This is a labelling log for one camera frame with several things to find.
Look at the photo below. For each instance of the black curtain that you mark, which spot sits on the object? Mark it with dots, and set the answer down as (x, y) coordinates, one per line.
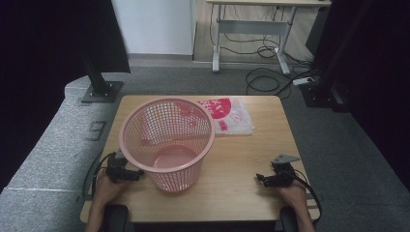
(42, 64)
(383, 80)

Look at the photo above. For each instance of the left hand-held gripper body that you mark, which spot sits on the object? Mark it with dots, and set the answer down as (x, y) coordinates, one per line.
(116, 167)

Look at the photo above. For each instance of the white red-printed plastic bag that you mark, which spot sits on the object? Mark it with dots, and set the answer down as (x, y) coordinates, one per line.
(237, 121)

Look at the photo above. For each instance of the person's right hand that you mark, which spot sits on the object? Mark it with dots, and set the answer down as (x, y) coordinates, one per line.
(295, 196)

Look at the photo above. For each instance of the person's left hand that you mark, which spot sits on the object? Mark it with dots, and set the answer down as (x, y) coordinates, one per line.
(108, 191)

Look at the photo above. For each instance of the light wooden desk grey frame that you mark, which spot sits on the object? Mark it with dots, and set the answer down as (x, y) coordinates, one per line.
(251, 27)

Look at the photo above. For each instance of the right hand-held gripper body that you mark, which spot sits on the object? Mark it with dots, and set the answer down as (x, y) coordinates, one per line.
(283, 174)

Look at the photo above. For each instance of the white power strip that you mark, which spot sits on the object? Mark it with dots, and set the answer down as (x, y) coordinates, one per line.
(303, 81)

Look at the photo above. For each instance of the pink plastic mesh basket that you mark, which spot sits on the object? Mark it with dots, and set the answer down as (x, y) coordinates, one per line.
(170, 161)

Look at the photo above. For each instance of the black metal stand square base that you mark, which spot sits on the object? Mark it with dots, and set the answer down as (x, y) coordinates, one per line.
(98, 87)

